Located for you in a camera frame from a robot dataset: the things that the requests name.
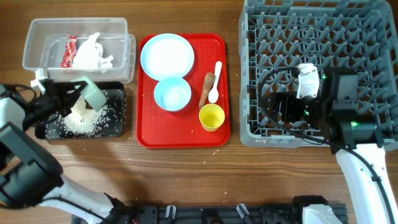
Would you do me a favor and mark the light blue plate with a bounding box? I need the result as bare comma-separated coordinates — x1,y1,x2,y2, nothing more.
140,34,195,81

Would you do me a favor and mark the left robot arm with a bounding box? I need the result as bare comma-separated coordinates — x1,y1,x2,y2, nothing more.
1,78,129,223

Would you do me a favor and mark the red plastic tray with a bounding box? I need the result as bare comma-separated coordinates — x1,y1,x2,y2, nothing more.
136,33,231,148

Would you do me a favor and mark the white plastic spoon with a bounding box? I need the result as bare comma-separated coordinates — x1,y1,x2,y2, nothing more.
208,61,223,104

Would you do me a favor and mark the white rice pile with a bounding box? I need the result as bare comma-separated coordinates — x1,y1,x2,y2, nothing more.
62,96,109,135

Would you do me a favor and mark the red snack wrapper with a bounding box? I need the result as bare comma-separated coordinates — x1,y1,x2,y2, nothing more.
61,35,77,68

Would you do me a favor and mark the clear plastic waste bin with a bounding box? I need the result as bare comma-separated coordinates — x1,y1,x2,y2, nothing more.
22,17,136,83

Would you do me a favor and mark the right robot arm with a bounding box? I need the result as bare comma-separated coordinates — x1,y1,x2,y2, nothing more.
257,63,397,223

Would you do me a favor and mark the light blue bowl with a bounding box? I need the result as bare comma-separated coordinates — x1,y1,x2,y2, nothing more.
154,77,192,112

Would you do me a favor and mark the brown wooden stick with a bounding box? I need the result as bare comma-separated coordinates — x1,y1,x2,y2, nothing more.
198,72,215,108

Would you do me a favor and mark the yellow plastic cup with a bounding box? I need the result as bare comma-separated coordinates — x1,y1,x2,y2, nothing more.
199,103,226,132

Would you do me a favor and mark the grey-blue dishwasher rack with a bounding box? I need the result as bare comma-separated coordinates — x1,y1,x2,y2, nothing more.
239,1,397,151

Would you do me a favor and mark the crumpled white tissue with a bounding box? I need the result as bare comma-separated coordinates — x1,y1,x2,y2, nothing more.
72,32,114,72

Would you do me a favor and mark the pale green bowl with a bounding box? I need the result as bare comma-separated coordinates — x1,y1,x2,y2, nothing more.
71,76,106,112

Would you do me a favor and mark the black food waste tray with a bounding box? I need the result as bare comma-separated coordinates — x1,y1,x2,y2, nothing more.
35,82,125,140

